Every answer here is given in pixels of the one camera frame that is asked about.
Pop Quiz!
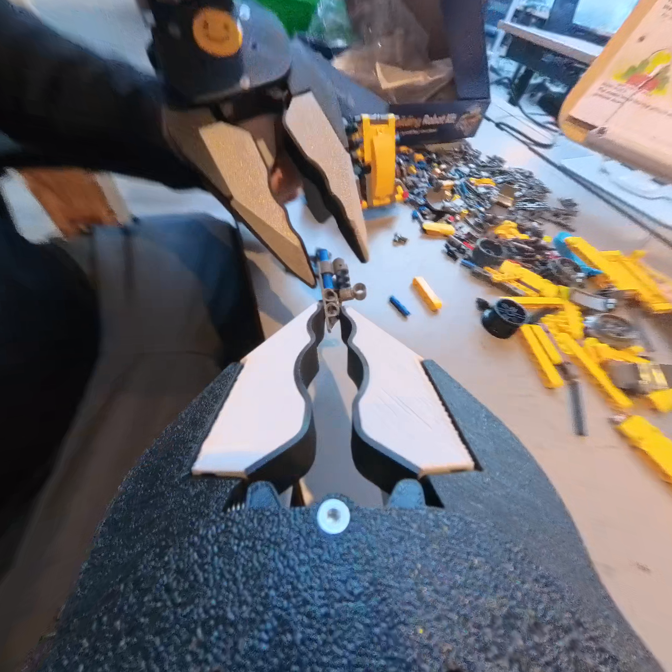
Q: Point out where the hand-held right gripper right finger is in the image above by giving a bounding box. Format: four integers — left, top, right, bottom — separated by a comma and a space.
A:
338, 304, 477, 509

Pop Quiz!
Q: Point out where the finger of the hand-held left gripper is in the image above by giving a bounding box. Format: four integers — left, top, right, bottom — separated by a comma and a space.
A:
198, 120, 317, 288
282, 91, 371, 264

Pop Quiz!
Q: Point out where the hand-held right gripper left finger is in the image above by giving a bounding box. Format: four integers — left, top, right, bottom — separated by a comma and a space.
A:
190, 303, 325, 494

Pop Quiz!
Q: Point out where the small grey brick assembly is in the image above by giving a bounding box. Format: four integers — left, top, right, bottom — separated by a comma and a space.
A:
314, 247, 368, 333

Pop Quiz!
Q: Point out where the person's left hand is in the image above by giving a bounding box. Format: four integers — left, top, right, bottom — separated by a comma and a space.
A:
270, 152, 305, 205

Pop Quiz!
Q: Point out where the yellow black toy brick vehicle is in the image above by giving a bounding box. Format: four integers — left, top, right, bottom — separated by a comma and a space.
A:
346, 113, 407, 210

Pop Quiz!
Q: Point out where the green object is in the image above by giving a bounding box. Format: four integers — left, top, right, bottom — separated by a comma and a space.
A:
256, 0, 322, 35

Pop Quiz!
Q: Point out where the yellow toy beam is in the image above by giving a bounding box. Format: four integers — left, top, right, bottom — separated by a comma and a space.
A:
412, 275, 443, 313

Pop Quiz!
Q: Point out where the black toy wheel hub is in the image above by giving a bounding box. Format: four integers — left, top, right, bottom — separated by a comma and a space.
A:
471, 238, 509, 268
475, 296, 528, 339

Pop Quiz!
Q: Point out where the dark blue cardboard box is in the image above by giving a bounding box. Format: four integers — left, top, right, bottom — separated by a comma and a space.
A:
331, 0, 491, 145

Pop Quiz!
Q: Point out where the pile of toy brick pieces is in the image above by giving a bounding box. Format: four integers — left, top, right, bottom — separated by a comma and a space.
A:
394, 142, 672, 484

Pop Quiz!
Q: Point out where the light blue curved toy panel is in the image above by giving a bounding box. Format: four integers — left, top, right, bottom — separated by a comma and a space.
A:
554, 231, 602, 276

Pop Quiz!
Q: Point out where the cardboard sign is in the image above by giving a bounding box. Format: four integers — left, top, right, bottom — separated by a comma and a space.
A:
558, 0, 672, 179

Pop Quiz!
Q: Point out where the wooden post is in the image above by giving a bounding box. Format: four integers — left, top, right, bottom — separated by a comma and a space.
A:
21, 168, 119, 237

